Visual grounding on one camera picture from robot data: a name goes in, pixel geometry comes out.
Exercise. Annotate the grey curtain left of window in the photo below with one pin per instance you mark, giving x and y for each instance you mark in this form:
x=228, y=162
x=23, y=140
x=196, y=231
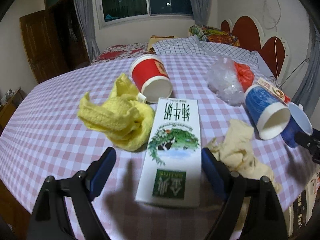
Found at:
x=84, y=12

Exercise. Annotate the red paper cup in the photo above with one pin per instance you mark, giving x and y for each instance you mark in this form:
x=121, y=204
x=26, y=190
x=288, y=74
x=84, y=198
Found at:
x=150, y=77

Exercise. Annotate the red plastic bag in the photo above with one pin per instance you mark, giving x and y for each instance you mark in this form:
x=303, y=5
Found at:
x=244, y=74

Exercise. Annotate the red white nut-milk carton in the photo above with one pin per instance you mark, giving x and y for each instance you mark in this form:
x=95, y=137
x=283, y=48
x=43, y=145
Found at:
x=278, y=93

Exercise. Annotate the brown wooden door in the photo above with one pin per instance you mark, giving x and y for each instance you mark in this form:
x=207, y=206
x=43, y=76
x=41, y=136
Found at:
x=53, y=44

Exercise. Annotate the yellow folded blanket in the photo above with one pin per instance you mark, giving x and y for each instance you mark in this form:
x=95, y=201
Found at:
x=153, y=39

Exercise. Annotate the floral red bedspread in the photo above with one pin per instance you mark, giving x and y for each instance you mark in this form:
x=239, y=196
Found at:
x=122, y=51

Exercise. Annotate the white grid-pattern sheet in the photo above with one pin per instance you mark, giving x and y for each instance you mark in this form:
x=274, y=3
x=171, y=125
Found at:
x=192, y=45

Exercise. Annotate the colourful floral pillow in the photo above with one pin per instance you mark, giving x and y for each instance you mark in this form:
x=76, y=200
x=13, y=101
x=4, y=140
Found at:
x=211, y=34

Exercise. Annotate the beige cloth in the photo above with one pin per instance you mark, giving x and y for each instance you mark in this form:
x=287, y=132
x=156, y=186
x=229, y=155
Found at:
x=236, y=152

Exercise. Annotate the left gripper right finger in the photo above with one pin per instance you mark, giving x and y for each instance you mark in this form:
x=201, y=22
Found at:
x=264, y=220

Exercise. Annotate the pink checkered tablecloth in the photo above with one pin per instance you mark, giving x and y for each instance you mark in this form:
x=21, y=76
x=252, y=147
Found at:
x=45, y=137

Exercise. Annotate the aluminium frame window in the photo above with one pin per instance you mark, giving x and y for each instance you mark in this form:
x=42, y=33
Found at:
x=119, y=11

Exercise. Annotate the white appliance with buttons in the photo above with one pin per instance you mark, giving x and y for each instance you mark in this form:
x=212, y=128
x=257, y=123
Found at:
x=300, y=211

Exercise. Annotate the blue patterned paper cup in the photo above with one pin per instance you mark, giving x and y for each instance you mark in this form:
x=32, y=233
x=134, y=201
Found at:
x=269, y=115

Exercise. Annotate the yellow cloth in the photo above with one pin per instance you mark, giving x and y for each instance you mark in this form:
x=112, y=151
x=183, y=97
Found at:
x=124, y=118

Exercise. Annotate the clear plastic bag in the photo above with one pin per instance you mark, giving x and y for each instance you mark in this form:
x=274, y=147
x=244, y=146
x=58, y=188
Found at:
x=223, y=81

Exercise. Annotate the red heart-shaped headboard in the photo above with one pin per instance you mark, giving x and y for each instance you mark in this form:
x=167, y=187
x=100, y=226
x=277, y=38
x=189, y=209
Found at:
x=272, y=47

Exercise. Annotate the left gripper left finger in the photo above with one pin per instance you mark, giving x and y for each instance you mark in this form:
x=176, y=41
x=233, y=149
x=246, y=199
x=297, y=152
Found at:
x=50, y=219

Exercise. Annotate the green white milk carton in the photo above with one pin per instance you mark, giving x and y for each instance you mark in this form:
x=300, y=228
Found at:
x=171, y=172

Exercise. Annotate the grey tied curtain at right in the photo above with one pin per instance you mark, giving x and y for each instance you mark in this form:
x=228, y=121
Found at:
x=307, y=93

